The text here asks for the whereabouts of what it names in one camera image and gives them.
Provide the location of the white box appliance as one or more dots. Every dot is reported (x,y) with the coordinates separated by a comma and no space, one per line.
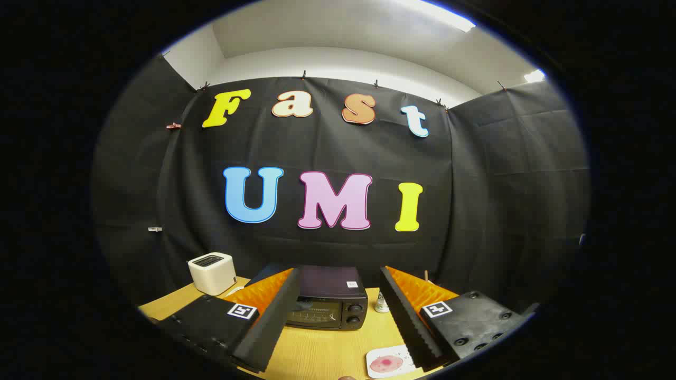
(211,272)

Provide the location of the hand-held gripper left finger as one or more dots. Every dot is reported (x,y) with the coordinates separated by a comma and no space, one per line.
(272,322)

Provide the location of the pink round food slice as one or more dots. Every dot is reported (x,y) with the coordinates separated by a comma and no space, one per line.
(385,364)

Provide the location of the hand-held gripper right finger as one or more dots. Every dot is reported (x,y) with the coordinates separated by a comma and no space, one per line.
(406,322)

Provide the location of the small ceiling light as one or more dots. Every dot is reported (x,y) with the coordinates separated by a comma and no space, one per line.
(534,76)

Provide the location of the white green drink bottle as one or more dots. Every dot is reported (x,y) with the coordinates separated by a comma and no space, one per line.
(381,305)

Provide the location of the black toaster oven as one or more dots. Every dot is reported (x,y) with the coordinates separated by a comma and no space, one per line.
(330,285)

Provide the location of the small dish of seeds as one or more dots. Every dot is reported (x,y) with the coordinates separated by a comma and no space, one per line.
(235,291)

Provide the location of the white square plate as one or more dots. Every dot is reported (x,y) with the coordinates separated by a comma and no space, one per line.
(401,352)

